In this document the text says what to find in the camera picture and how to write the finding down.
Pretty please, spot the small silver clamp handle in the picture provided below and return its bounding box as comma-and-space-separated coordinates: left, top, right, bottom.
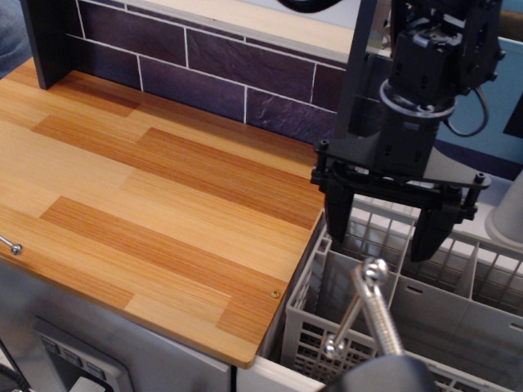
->
0, 236, 23, 256

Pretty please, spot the grey control panel with buttons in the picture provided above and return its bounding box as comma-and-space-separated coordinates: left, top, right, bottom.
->
31, 317, 133, 391

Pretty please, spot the dark grey shelf post left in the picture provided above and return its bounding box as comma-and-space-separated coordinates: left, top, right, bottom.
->
20, 0, 82, 90

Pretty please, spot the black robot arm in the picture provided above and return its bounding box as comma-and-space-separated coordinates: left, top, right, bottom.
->
311, 1, 504, 261

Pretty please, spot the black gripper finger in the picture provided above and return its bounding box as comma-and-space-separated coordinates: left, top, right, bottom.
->
410, 208, 461, 262
325, 188, 354, 243

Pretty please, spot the light blue box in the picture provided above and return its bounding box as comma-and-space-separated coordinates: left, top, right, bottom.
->
437, 38, 522, 163

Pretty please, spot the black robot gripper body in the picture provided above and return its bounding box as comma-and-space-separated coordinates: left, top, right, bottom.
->
312, 82, 491, 221

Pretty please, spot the grey plastic drying rack basket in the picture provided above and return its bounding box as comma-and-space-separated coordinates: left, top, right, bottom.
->
285, 194, 523, 392

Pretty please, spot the grey faucet base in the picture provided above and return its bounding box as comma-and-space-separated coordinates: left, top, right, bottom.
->
485, 172, 523, 250

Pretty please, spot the white sink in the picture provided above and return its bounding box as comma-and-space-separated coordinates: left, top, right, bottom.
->
237, 154, 523, 392

